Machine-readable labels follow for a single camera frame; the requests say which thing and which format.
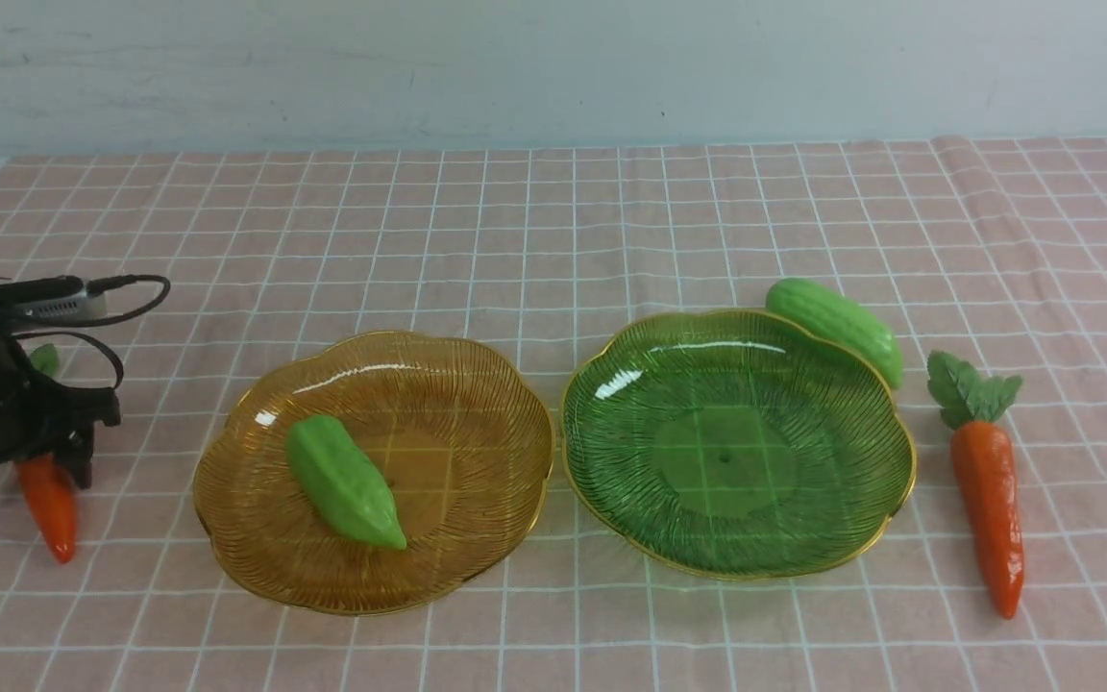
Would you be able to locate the amber ribbed glass plate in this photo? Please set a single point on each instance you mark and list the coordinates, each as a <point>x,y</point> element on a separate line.
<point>460,440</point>

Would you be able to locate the green ribbed glass plate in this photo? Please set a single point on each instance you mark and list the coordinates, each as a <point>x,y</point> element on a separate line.
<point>736,445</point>

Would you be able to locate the pink checkered tablecloth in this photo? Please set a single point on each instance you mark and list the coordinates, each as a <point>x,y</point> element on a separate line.
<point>992,250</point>

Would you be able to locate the orange toy carrot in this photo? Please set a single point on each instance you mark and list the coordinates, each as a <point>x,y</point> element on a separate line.
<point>986,469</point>
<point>50,495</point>

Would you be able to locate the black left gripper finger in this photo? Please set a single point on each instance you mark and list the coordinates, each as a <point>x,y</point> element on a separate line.
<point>73,453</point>

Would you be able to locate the green toy cucumber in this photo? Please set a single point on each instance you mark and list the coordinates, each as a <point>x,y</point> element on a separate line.
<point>829,315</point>
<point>342,483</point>

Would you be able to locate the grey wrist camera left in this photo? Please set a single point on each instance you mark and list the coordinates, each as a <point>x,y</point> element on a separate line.
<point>64,298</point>

